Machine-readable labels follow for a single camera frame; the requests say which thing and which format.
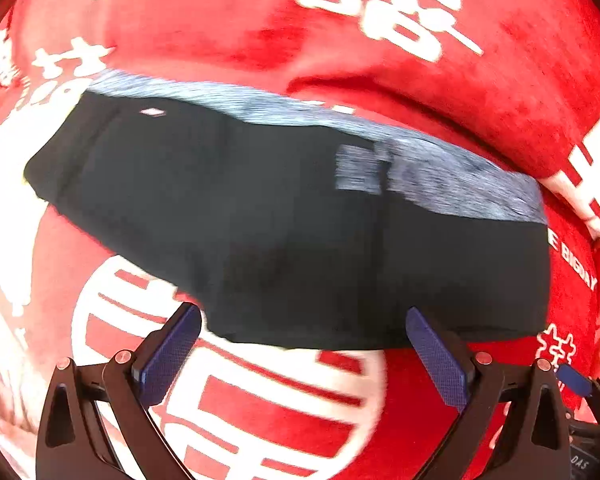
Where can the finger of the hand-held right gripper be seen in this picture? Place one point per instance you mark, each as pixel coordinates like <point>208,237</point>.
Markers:
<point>574,380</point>

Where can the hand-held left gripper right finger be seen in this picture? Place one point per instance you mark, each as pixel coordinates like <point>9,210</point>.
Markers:
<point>440,360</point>

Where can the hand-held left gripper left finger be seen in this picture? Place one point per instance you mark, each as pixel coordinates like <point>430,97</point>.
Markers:
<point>167,355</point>

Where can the black pants with blue trim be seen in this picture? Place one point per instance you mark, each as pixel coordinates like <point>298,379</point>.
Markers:
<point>280,220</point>

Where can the red printed blanket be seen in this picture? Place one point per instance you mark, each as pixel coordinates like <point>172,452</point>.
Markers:
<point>380,60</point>

